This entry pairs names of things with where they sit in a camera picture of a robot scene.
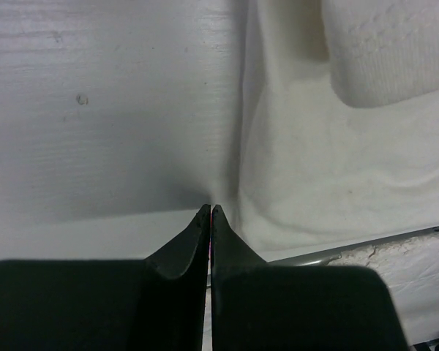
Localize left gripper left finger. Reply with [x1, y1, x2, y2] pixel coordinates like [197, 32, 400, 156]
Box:
[0, 205, 211, 350]

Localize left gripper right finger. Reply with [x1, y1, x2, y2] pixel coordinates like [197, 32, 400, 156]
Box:
[211, 206, 408, 350]

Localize white t shirt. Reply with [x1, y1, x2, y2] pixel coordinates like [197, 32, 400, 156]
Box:
[233, 1, 439, 253]

